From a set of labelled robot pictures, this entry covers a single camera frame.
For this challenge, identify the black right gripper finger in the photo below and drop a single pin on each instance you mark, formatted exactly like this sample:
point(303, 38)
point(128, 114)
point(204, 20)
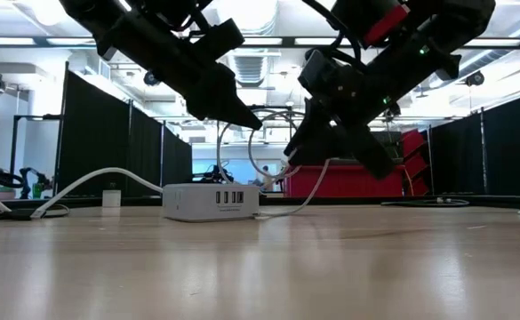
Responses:
point(373, 155)
point(317, 142)

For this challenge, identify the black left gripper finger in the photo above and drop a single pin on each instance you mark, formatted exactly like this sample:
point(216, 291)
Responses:
point(219, 104)

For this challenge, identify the small black hanging camera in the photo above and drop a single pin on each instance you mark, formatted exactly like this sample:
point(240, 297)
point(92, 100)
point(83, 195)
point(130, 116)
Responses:
point(393, 111)

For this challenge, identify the black partition curtain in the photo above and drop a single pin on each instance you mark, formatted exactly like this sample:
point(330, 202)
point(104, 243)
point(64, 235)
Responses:
point(508, 151)
point(95, 142)

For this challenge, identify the ceiling air vent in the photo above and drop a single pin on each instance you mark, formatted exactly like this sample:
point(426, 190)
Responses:
point(250, 71)

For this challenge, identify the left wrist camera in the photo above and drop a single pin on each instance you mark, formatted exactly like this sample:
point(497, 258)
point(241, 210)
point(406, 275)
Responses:
point(219, 37)

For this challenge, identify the white power strip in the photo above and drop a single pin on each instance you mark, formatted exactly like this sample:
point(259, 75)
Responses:
point(197, 204)

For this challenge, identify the silver ceiling duct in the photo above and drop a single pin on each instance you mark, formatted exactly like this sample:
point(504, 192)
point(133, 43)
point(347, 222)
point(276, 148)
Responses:
point(486, 57)

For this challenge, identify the white cube charger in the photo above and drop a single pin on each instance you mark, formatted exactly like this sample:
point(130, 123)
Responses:
point(111, 198)

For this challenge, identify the person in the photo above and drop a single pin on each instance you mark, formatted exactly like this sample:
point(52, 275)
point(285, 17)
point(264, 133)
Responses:
point(266, 170)

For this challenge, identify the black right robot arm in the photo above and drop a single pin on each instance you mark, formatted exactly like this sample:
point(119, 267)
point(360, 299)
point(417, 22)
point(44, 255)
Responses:
point(446, 31)

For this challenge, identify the black metal frame stand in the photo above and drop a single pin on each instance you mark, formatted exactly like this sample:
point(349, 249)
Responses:
point(33, 117)

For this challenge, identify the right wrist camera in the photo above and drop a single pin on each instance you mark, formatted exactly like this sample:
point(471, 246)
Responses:
point(322, 71)

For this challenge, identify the black table edge rail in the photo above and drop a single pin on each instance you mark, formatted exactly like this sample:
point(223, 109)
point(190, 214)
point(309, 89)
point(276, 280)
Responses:
point(495, 201)

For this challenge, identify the green cup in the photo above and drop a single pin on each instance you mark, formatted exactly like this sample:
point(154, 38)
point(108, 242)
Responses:
point(37, 191)

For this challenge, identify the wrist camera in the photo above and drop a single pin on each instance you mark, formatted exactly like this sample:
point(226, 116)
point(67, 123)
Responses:
point(322, 71)
point(219, 37)

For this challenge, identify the black monitor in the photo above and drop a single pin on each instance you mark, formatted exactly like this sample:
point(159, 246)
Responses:
point(397, 142)

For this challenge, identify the red shelf bins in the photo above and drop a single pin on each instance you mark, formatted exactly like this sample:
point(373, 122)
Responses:
point(415, 164)

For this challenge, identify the large red storage bin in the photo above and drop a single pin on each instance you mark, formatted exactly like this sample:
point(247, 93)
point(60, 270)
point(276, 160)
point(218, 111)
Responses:
point(344, 182)

